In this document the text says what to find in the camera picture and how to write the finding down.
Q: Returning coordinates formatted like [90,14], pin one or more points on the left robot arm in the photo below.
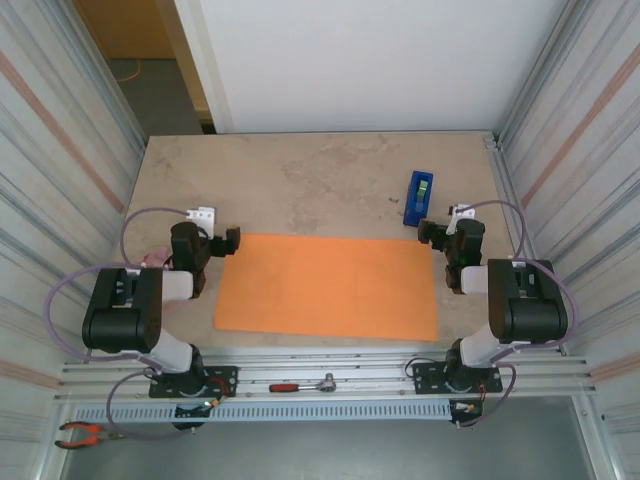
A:
[120,310]

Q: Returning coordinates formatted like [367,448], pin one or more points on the blue tape dispenser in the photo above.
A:
[412,210]

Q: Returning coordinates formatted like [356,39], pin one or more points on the brown wooden panel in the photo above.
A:
[130,27]

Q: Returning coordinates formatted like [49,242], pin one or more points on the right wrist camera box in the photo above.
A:
[461,212]

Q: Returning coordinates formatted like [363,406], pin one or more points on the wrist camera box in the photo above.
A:
[205,217]
[461,212]

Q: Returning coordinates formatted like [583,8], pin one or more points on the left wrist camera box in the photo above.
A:
[205,217]

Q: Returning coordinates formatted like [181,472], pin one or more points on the aluminium side rail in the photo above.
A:
[500,165]

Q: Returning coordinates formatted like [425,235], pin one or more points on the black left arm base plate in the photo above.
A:
[225,377]

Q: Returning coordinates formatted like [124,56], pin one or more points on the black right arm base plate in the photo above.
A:
[427,375]

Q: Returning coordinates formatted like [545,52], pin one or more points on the aluminium rail frame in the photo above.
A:
[350,367]

